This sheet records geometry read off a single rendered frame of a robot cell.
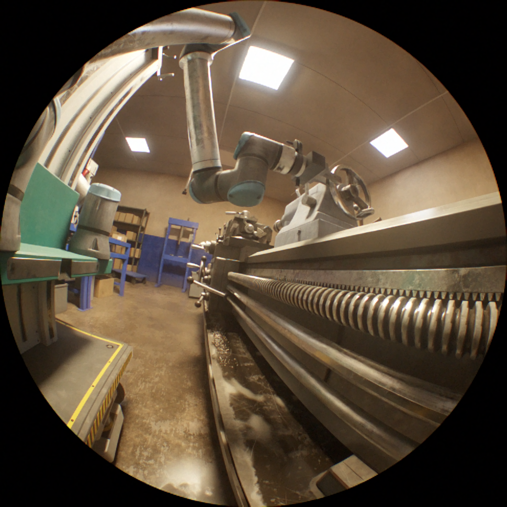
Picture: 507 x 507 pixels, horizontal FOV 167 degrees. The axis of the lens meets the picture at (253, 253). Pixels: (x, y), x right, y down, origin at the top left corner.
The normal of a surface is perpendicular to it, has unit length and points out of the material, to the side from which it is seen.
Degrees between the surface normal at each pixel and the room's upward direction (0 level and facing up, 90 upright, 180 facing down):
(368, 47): 180
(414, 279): 90
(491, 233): 90
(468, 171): 90
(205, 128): 108
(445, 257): 90
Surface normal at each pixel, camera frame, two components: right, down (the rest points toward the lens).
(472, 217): -0.94, -0.18
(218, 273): 0.29, -0.07
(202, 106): 0.50, 0.29
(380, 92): -0.16, 0.98
